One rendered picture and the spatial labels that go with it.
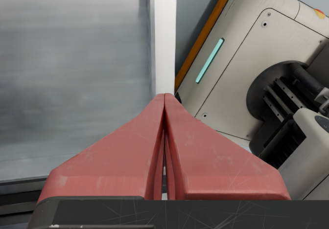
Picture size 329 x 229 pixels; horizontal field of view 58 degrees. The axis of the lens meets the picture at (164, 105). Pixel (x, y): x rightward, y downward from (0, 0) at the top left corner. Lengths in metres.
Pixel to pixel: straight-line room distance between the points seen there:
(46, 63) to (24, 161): 0.14
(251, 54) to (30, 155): 0.86
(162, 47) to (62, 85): 0.12
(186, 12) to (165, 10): 0.95
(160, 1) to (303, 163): 0.50
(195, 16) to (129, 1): 0.99
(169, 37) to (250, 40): 0.77
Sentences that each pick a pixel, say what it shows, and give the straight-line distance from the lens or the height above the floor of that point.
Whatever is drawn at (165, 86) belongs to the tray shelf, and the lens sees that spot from 0.36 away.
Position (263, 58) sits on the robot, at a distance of 1.14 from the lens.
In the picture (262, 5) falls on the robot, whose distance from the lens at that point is 1.05.
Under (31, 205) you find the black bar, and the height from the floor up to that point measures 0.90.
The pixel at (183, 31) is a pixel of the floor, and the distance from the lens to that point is 1.30.
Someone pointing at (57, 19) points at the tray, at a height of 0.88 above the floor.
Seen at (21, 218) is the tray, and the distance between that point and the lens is 0.48.
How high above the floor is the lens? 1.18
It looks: 54 degrees down
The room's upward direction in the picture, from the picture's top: 164 degrees clockwise
